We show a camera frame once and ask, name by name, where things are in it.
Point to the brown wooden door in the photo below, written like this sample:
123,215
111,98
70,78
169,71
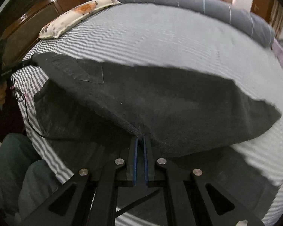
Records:
262,8

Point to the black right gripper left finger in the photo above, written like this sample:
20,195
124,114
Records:
131,162

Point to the person's leg in jeans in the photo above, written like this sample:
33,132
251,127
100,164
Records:
26,180

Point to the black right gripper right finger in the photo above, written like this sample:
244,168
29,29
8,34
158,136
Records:
149,162

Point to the grey rolled duvet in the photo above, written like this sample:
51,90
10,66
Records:
247,22

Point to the grey white striped bed sheet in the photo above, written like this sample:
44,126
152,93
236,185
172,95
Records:
148,34

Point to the floral pillow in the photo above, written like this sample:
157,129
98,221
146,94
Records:
71,18

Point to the dark wooden headboard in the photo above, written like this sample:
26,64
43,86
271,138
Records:
21,22

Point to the black denim pants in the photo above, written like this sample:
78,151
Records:
89,110

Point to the person's left hand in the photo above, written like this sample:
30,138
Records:
3,87

